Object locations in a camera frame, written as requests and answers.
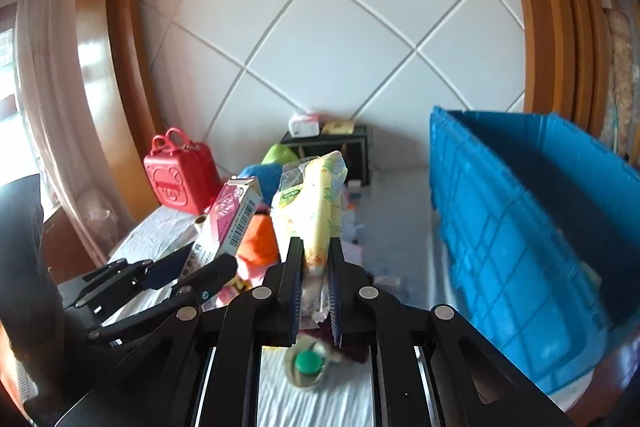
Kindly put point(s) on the small yellow box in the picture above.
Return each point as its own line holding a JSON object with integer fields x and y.
{"x": 337, "y": 127}

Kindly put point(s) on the white quilted headboard panel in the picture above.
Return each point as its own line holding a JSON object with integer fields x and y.
{"x": 325, "y": 32}

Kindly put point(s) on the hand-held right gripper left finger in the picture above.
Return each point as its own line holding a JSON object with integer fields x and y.
{"x": 298, "y": 297}

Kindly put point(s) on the white curtain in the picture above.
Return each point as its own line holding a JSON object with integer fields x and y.
{"x": 45, "y": 107}

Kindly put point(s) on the red toy suitcase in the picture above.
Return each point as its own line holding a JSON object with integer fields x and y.
{"x": 175, "y": 177}

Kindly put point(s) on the white tissue box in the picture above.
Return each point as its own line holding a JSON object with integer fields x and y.
{"x": 304, "y": 124}

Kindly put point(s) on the wooden headboard frame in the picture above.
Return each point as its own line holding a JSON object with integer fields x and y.
{"x": 555, "y": 32}
{"x": 115, "y": 57}

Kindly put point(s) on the black gift box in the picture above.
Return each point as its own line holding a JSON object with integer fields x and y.
{"x": 357, "y": 152}

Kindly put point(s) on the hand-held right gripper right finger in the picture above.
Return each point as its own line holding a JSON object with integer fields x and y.
{"x": 334, "y": 302}

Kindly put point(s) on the blue plush toy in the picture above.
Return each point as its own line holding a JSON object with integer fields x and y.
{"x": 260, "y": 177}

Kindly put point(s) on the pink and white box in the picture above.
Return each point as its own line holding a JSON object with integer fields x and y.
{"x": 227, "y": 217}

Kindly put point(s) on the blue plastic container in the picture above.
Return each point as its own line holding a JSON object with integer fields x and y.
{"x": 500, "y": 232}

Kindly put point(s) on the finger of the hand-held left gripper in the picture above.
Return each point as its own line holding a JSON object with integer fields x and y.
{"x": 210, "y": 277}
{"x": 167, "y": 268}

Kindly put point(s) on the white bed sheet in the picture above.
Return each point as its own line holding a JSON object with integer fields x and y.
{"x": 400, "y": 232}

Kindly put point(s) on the clear packet with yellow roll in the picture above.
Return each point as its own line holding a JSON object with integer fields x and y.
{"x": 315, "y": 217}

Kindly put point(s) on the small round green-lidded tub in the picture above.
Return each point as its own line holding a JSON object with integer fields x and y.
{"x": 307, "y": 363}

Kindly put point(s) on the rolled patterned carpet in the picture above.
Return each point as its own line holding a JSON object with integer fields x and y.
{"x": 622, "y": 82}

